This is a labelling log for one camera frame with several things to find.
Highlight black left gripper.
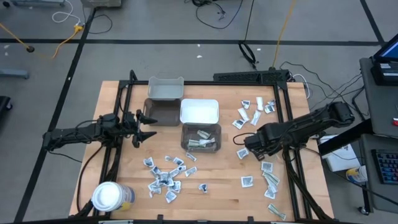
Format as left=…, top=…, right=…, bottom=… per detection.
left=123, top=109, right=159, bottom=149

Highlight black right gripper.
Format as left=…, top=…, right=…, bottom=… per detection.
left=252, top=132, right=276, bottom=162

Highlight dark translucent plastic bin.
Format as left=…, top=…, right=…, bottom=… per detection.
left=142, top=98, right=182, bottom=127
left=180, top=123, right=223, bottom=154

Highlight light grey plastic bin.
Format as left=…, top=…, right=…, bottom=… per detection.
left=147, top=76, right=185, bottom=101

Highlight white plastic bin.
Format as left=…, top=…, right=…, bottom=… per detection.
left=179, top=98, right=220, bottom=125

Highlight white-lidded round canister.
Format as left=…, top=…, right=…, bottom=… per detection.
left=91, top=181, right=136, bottom=213

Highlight black perforated metal bar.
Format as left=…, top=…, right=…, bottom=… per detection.
left=213, top=68, right=290, bottom=85

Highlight black diagonal beam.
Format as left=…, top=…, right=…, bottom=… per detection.
left=317, top=119, right=376, bottom=157

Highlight yellow white wipes tub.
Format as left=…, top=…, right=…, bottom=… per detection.
left=345, top=166, right=368, bottom=184

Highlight grey desk with keyboard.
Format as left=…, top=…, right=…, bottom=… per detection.
left=359, top=133, right=398, bottom=215

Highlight black keyboard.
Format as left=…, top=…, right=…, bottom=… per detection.
left=371, top=148, right=398, bottom=185

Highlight grey desk with laptop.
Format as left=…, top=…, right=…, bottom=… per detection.
left=359, top=57, right=398, bottom=138

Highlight grey box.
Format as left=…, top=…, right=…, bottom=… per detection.
left=80, top=0, right=123, bottom=9

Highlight grey metal bar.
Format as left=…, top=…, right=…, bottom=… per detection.
left=0, top=68, right=30, bottom=80

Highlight black chair base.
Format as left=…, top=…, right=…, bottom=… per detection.
left=0, top=95, right=14, bottom=121

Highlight black laptop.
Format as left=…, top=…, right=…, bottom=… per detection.
left=371, top=33, right=398, bottom=87

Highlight grey platform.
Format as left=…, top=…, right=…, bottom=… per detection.
left=10, top=0, right=67, bottom=7

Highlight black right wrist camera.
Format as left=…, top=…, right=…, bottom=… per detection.
left=244, top=136, right=258, bottom=151

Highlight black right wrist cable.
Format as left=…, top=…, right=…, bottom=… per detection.
left=232, top=132, right=259, bottom=146

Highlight black aluminium table frame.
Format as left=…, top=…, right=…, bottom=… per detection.
left=73, top=69, right=335, bottom=224

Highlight black left base cable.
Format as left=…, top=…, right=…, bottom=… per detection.
left=76, top=144, right=105, bottom=215

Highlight white looped cable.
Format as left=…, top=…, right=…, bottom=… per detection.
left=291, top=73, right=312, bottom=100

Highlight black coiled cable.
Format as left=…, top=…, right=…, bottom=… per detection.
left=238, top=40, right=258, bottom=70

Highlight black cable bundle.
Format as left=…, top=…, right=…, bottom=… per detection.
left=279, top=60, right=365, bottom=121

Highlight thin black cable loop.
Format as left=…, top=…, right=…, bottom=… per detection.
left=88, top=13, right=113, bottom=35

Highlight yellow extension cable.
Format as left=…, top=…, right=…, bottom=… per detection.
left=0, top=22, right=85, bottom=60

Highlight yellow hanging cable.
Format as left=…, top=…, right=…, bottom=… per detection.
left=271, top=0, right=297, bottom=70

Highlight tangled black cables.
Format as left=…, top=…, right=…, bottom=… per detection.
left=185, top=0, right=244, bottom=30

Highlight black hanging cable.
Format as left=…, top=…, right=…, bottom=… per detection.
left=244, top=0, right=256, bottom=41

